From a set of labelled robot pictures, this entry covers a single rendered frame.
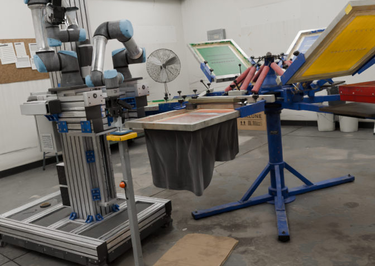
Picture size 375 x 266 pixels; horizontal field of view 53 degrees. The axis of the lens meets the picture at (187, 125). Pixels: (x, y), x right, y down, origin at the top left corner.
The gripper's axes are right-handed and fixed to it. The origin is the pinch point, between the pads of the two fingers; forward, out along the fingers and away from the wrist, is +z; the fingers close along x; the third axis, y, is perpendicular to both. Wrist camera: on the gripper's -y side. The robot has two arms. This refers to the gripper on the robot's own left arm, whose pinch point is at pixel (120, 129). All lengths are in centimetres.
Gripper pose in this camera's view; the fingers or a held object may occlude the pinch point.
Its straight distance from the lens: 226.3
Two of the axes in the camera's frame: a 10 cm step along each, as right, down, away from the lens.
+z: 1.0, 9.8, 1.6
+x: 7.5, 0.3, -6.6
